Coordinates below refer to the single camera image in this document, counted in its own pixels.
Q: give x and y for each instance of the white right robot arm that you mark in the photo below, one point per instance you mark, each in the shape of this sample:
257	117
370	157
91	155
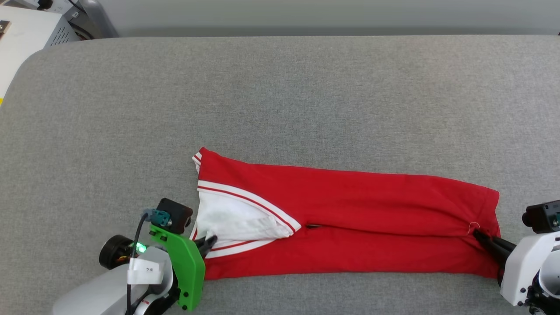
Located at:
550	284

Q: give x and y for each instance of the red and white Bulls jersey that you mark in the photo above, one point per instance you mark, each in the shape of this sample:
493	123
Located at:
350	201

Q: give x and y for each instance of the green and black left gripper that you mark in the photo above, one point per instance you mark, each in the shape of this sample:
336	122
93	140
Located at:
188	271

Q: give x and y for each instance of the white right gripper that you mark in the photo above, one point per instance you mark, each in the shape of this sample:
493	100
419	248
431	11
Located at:
523	271

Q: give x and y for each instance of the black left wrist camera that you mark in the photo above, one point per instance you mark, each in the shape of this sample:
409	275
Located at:
175	214

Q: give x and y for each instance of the grey fabric sofa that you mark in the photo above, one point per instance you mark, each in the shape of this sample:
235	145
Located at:
262	96

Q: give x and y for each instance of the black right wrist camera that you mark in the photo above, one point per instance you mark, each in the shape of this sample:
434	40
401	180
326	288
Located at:
542	216

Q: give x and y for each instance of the grey metal post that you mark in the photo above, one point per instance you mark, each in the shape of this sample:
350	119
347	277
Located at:
98	19

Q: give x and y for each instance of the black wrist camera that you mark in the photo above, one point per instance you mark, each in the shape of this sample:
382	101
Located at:
175	214
542	216

